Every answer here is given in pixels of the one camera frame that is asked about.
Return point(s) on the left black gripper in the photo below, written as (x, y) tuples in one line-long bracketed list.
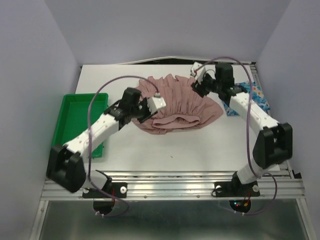
[(148, 114)]

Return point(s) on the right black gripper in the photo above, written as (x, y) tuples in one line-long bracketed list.
[(198, 88)]

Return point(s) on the pink skirt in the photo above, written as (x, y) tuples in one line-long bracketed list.
[(185, 109)]

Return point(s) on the blue floral skirt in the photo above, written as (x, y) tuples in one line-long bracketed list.
[(258, 96)]

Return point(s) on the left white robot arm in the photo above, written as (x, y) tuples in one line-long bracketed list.
[(70, 164)]

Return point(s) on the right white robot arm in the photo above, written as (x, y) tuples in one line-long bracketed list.
[(274, 140)]

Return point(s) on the green plastic bin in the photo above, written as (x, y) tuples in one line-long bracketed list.
[(72, 118)]

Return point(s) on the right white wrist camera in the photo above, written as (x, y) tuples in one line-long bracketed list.
[(198, 71)]

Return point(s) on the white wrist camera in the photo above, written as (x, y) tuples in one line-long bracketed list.
[(155, 104), (198, 71)]

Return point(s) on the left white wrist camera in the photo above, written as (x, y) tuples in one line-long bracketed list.
[(155, 104)]

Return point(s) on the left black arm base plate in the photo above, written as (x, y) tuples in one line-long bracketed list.
[(117, 189)]

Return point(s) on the aluminium table frame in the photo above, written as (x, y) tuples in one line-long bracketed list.
[(168, 174)]

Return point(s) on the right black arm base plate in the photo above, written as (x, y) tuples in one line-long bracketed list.
[(227, 189)]

